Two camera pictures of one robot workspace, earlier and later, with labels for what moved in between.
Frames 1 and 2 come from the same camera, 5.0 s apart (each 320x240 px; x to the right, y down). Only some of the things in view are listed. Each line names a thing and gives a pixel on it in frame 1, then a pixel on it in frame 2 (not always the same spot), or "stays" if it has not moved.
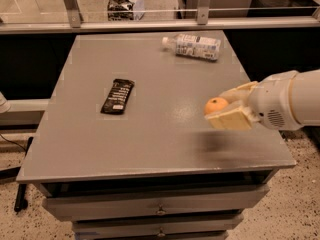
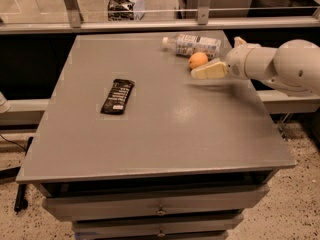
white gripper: (271, 99) → (235, 64)
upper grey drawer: (207, 200) stays
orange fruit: (215, 104) → (196, 59)
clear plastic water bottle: (193, 46) stays
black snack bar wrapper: (116, 100) stays
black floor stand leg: (21, 201) stays
